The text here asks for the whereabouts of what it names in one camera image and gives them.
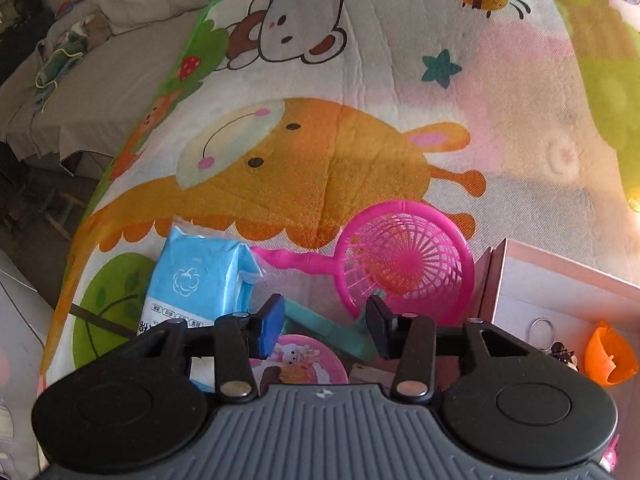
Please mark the teal plastic toy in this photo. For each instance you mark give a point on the teal plastic toy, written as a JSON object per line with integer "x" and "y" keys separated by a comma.
{"x": 320, "y": 325}

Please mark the pink plastic strainer basket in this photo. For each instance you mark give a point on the pink plastic strainer basket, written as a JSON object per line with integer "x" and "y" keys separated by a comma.
{"x": 410, "y": 260}

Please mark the orange plastic cup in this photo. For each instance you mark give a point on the orange plastic cup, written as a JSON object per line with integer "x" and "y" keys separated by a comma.
{"x": 605, "y": 355}

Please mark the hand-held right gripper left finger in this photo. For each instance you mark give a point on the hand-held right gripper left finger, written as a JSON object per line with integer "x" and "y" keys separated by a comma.
{"x": 268, "y": 327}

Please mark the blue tissue packet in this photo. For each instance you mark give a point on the blue tissue packet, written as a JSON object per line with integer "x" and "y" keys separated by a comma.
{"x": 200, "y": 280}

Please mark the pink cartoon toy plate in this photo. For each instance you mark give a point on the pink cartoon toy plate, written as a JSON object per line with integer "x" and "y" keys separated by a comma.
{"x": 305, "y": 360}

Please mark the beige covered sofa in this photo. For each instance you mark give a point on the beige covered sofa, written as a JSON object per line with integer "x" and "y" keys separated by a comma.
{"x": 125, "y": 75}

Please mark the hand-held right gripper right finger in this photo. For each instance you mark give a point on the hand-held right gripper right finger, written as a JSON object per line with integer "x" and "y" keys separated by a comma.
{"x": 380, "y": 330}

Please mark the cartoon printed play mat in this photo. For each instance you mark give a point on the cartoon printed play mat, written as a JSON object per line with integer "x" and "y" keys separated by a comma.
{"x": 400, "y": 160}

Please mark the green trimmed cloth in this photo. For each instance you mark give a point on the green trimmed cloth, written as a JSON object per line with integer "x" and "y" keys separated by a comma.
{"x": 57, "y": 57}

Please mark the pink cardboard box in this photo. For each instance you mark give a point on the pink cardboard box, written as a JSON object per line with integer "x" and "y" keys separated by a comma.
{"x": 550, "y": 285}

